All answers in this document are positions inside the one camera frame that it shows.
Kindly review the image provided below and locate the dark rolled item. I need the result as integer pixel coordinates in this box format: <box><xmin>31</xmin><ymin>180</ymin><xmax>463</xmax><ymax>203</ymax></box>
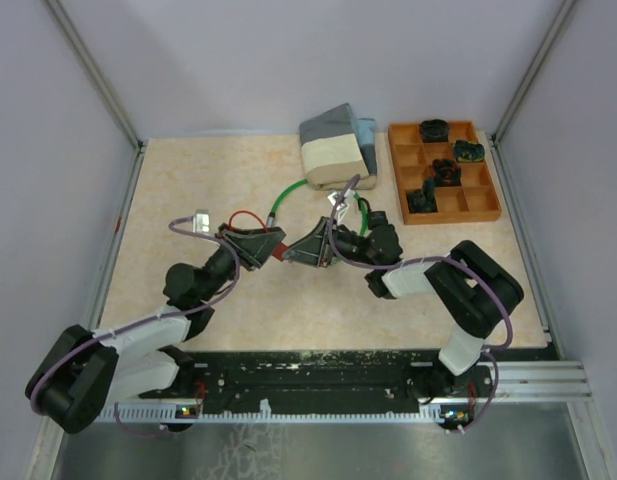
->
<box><xmin>452</xmin><ymin>140</ymin><xmax>485</xmax><ymax>163</ymax></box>
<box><xmin>431</xmin><ymin>158</ymin><xmax>462</xmax><ymax>188</ymax></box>
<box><xmin>406</xmin><ymin>178</ymin><xmax>437</xmax><ymax>213</ymax></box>
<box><xmin>419</xmin><ymin>119</ymin><xmax>450</xmax><ymax>143</ymax></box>

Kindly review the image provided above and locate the aluminium frame post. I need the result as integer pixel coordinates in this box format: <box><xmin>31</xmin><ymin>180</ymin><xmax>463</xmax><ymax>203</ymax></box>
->
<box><xmin>491</xmin><ymin>0</ymin><xmax>580</xmax><ymax>145</ymax></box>
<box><xmin>42</xmin><ymin>0</ymin><xmax>143</xmax><ymax>150</ymax></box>

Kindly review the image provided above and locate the dark rolled item middle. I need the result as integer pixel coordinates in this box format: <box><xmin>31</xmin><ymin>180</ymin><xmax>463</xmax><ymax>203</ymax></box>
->
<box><xmin>431</xmin><ymin>158</ymin><xmax>462</xmax><ymax>188</ymax></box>

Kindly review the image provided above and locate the aluminium frame post right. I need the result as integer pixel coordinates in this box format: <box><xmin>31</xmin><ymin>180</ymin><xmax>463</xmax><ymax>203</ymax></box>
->
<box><xmin>491</xmin><ymin>0</ymin><xmax>580</xmax><ymax>145</ymax></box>

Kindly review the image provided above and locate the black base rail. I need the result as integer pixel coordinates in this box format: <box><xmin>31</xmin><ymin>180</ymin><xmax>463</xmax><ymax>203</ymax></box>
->
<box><xmin>143</xmin><ymin>350</ymin><xmax>494</xmax><ymax>415</ymax></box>

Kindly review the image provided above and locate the black Kaijing padlock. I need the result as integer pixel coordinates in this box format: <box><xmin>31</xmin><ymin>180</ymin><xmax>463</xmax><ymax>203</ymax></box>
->
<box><xmin>358</xmin><ymin>197</ymin><xmax>388</xmax><ymax>230</ymax></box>

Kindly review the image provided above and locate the dark rolled item top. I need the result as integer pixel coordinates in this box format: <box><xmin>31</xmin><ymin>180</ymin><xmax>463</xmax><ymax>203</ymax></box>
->
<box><xmin>419</xmin><ymin>119</ymin><xmax>450</xmax><ymax>143</ymax></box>

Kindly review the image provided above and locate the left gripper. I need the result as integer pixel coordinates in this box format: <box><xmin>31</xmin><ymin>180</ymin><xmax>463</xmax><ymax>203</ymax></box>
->
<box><xmin>199</xmin><ymin>222</ymin><xmax>286</xmax><ymax>302</ymax></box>

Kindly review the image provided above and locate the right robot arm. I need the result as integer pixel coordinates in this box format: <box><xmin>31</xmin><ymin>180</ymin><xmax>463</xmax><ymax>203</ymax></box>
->
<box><xmin>277</xmin><ymin>211</ymin><xmax>524</xmax><ymax>396</ymax></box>

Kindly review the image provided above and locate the folded grey beige cloth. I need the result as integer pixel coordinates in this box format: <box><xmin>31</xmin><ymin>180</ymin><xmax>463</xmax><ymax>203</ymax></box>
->
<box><xmin>299</xmin><ymin>103</ymin><xmax>378</xmax><ymax>190</ymax></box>

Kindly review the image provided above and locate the dark rolled item right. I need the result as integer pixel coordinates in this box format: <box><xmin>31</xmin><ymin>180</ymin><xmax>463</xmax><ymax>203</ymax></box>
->
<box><xmin>452</xmin><ymin>140</ymin><xmax>485</xmax><ymax>163</ymax></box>

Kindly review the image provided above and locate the wooden compartment tray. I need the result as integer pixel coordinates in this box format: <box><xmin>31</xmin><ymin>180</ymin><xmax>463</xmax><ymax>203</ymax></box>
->
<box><xmin>388</xmin><ymin>119</ymin><xmax>502</xmax><ymax>225</ymax></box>

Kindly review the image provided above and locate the dark rolled item lower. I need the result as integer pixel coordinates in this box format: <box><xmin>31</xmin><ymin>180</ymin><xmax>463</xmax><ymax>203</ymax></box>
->
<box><xmin>406</xmin><ymin>178</ymin><xmax>437</xmax><ymax>213</ymax></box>

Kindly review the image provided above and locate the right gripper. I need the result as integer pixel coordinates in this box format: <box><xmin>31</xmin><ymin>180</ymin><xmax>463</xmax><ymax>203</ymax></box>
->
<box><xmin>282</xmin><ymin>216</ymin><xmax>380</xmax><ymax>267</ymax></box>

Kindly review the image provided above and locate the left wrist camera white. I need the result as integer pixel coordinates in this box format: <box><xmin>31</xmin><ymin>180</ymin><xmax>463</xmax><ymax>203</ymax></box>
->
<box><xmin>192</xmin><ymin>209</ymin><xmax>211</xmax><ymax>234</ymax></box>

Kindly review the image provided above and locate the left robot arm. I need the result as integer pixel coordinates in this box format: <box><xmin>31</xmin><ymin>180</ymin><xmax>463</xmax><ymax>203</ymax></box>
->
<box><xmin>25</xmin><ymin>224</ymin><xmax>286</xmax><ymax>434</ymax></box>

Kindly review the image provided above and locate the green cable lock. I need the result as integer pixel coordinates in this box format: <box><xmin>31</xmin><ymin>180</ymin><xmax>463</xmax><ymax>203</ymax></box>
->
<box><xmin>266</xmin><ymin>180</ymin><xmax>370</xmax><ymax>236</ymax></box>

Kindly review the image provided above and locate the aluminium frame post left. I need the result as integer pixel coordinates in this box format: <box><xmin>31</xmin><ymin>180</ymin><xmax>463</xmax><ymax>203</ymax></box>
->
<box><xmin>42</xmin><ymin>0</ymin><xmax>143</xmax><ymax>150</ymax></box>

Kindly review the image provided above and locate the red cable seal lock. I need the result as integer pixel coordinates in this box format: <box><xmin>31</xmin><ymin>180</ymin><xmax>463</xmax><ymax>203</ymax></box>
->
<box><xmin>228</xmin><ymin>209</ymin><xmax>287</xmax><ymax>262</ymax></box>

